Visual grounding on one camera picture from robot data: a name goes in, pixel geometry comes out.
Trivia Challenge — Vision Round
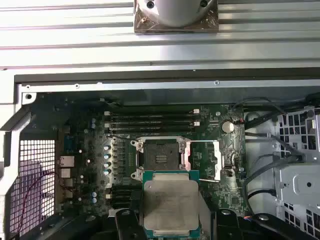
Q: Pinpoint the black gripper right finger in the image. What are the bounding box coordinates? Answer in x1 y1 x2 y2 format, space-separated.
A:
212 208 313 240

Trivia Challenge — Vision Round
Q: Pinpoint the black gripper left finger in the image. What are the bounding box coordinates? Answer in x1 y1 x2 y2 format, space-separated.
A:
32 209 148 240

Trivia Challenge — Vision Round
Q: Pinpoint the silver CPU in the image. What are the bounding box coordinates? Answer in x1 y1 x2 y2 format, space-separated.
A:
138 169 201 238

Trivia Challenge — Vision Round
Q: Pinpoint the metal socket cover frame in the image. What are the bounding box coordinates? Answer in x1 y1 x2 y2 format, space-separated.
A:
181 139 223 182

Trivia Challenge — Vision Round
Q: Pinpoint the thin wire locking lever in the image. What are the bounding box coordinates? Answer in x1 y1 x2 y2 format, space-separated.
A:
108 133 134 140

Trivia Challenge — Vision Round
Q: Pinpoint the black RAM slot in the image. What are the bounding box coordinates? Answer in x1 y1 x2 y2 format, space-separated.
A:
111 186 143 193
104 120 201 127
111 203 137 210
109 114 201 121
111 198 141 204
105 191 142 199
104 108 201 115
109 126 201 133

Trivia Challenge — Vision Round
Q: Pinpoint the black CPU socket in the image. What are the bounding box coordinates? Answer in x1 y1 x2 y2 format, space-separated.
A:
131 136 192 182

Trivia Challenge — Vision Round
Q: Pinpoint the green motherboard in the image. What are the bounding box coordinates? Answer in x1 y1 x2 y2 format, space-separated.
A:
56 103 247 226

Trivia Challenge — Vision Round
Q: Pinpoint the perforated metal drive cage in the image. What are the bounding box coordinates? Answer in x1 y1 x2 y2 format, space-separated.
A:
243 106 320 240

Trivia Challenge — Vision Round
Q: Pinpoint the round coin cell battery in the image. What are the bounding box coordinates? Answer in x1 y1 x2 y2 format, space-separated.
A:
221 121 235 134

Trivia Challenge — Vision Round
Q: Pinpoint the black and grey PC case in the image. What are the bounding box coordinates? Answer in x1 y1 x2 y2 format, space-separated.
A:
0 67 320 240

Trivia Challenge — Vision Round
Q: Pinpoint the square brown mounting plate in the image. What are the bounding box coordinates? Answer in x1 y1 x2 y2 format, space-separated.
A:
133 0 220 34

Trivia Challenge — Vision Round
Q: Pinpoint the black looped cable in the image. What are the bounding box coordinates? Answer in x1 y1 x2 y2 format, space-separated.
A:
243 153 279 216

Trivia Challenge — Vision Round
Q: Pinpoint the thin black wire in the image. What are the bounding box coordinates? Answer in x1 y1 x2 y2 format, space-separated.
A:
231 96 305 161

